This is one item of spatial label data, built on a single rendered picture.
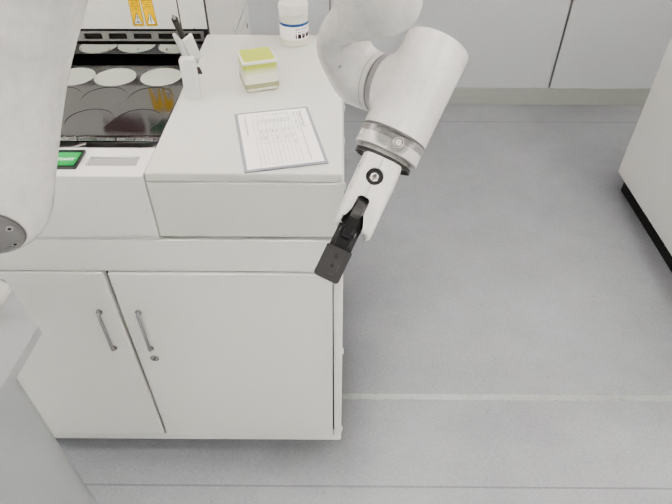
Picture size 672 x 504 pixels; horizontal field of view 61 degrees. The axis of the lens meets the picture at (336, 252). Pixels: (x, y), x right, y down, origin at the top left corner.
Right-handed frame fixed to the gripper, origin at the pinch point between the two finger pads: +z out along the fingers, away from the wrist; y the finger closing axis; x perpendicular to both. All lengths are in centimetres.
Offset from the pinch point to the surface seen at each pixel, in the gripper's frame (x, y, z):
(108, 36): 77, 73, -24
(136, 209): 36.6, 30.6, 7.4
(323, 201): 6.6, 30.0, -8.6
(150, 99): 55, 60, -14
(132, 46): 71, 73, -25
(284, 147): 17.4, 32.0, -14.4
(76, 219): 46, 32, 14
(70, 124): 65, 51, -1
